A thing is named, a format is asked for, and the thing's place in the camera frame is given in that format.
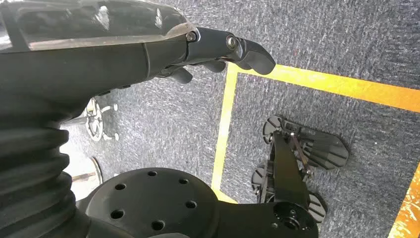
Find silver chair base with casters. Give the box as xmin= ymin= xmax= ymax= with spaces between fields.
xmin=64 ymin=97 xmax=120 ymax=143

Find white round stand base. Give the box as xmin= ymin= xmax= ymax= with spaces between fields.
xmin=60 ymin=130 xmax=104 ymax=202

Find ribbed grey left arm sleeve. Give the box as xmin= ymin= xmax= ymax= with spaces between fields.
xmin=0 ymin=120 xmax=92 ymax=238

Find yellow floor tape outline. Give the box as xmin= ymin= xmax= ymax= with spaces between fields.
xmin=210 ymin=62 xmax=420 ymax=204

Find black ribbed robot foot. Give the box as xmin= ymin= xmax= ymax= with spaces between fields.
xmin=262 ymin=115 xmax=350 ymax=172
xmin=251 ymin=161 xmax=327 ymax=224

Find orange worn floor tape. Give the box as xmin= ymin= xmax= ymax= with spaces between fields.
xmin=386 ymin=163 xmax=420 ymax=238

